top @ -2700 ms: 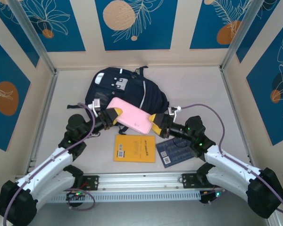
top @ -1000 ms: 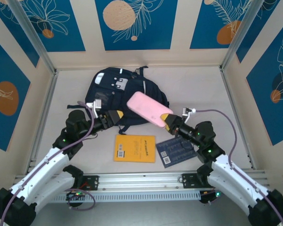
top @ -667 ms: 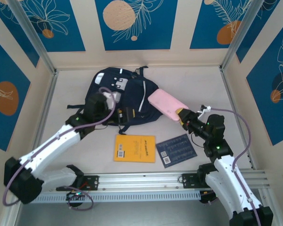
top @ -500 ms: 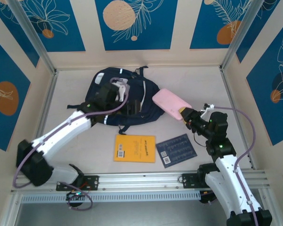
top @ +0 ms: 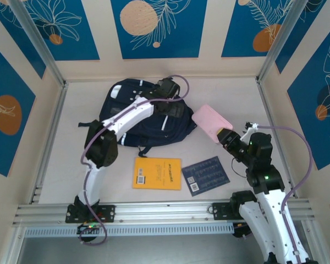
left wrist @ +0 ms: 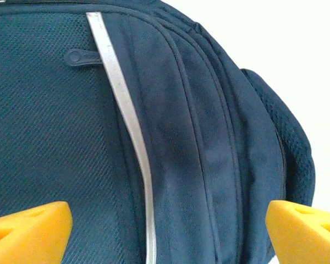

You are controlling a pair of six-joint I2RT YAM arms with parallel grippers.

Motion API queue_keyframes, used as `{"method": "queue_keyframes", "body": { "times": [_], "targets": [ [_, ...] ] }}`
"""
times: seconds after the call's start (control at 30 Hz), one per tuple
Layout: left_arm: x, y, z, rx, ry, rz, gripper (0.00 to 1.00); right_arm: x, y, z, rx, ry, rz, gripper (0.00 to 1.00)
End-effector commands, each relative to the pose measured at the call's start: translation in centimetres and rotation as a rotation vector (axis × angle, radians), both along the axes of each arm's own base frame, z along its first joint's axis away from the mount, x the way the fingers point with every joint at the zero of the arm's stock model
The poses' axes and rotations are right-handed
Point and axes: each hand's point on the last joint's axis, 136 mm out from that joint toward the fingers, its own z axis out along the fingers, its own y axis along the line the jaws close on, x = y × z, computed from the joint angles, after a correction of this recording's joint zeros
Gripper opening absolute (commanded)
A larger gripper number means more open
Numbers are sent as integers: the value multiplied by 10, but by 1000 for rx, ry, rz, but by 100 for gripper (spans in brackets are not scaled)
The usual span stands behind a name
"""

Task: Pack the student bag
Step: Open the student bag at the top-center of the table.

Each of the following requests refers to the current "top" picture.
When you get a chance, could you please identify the pink pencil case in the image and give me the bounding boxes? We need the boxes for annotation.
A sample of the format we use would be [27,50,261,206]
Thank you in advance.
[191,103,234,144]

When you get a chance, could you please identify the navy blue backpack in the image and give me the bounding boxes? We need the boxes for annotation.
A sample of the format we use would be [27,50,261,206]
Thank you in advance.
[77,78,196,158]

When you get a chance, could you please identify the dark blue notebook with barcode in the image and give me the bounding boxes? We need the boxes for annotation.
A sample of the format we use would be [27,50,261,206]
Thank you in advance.
[181,156,230,197]

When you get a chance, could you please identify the yellow notebook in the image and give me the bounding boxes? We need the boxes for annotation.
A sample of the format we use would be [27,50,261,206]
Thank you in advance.
[132,157,182,191]

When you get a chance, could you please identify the small black controller board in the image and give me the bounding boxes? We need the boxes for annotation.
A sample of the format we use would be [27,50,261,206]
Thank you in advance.
[233,221,255,239]
[76,223,103,236]

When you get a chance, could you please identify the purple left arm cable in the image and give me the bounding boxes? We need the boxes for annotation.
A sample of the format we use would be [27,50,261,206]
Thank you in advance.
[78,74,189,245]

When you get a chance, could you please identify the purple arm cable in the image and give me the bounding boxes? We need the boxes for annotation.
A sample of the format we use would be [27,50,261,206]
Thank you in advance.
[256,125,312,264]
[78,74,189,245]

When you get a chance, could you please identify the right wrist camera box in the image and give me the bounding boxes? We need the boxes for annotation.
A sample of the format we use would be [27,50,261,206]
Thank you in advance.
[240,122,261,143]

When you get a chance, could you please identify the aluminium side rail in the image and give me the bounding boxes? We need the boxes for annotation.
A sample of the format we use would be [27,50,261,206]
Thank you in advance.
[30,82,68,204]
[255,76,298,199]

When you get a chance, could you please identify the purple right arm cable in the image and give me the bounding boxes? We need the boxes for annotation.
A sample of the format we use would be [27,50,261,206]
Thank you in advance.
[256,125,312,264]

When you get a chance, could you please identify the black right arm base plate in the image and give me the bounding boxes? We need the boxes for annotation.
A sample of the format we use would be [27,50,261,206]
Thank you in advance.
[212,202,234,221]

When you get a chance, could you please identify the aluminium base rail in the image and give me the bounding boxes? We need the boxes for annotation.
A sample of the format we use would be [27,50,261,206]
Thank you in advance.
[12,202,316,227]

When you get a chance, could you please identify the aluminium frame leg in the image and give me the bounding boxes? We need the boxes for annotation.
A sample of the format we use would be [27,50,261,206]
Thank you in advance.
[4,227,27,264]
[301,219,329,264]

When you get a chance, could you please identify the aluminium frame post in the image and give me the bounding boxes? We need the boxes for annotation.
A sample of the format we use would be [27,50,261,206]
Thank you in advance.
[257,0,305,83]
[8,0,67,87]

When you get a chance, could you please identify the grey slotted cable duct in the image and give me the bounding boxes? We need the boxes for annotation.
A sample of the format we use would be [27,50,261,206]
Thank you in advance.
[23,222,235,239]

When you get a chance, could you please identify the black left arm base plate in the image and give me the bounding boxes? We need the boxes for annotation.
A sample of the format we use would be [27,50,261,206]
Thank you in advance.
[65,205,116,224]

